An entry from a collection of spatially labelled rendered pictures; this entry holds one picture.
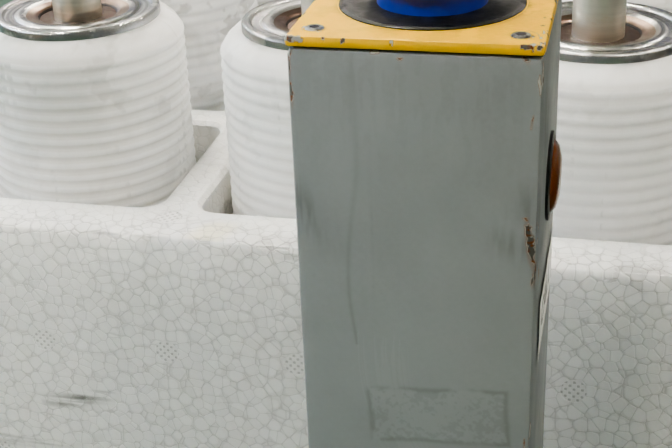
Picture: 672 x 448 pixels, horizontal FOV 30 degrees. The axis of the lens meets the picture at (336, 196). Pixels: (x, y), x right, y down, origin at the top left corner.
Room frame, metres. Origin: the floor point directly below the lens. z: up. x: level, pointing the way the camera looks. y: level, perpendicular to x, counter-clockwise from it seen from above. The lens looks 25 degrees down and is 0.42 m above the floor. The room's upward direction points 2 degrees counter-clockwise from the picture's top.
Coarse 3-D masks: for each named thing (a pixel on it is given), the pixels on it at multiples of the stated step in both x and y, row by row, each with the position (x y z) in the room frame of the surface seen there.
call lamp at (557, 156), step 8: (560, 152) 0.34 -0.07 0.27; (552, 160) 0.33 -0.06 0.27; (560, 160) 0.34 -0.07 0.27; (552, 168) 0.33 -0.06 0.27; (560, 168) 0.34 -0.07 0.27; (552, 176) 0.33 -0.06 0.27; (560, 176) 0.34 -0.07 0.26; (552, 184) 0.33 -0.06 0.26; (560, 184) 0.34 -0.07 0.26; (552, 192) 0.33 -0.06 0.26; (552, 200) 0.33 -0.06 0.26; (552, 208) 0.33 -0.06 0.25
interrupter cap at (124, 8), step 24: (24, 0) 0.58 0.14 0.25; (48, 0) 0.58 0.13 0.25; (120, 0) 0.58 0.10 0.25; (144, 0) 0.57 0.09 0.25; (0, 24) 0.54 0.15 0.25; (24, 24) 0.54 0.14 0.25; (48, 24) 0.54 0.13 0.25; (72, 24) 0.54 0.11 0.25; (96, 24) 0.54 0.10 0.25; (120, 24) 0.53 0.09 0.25; (144, 24) 0.54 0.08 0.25
